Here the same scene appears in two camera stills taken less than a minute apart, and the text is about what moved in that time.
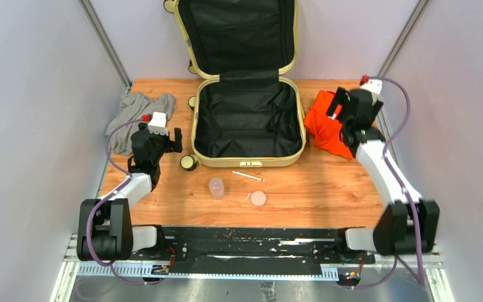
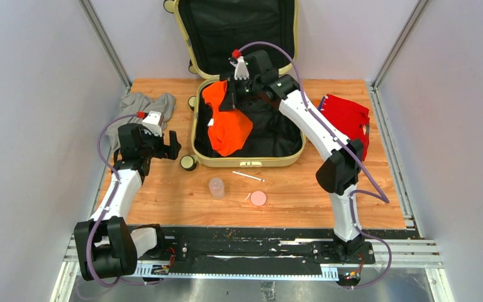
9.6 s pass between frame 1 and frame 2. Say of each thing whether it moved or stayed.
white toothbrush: stayed
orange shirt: moved
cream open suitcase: stayed
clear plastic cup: stayed
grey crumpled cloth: stayed
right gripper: moved
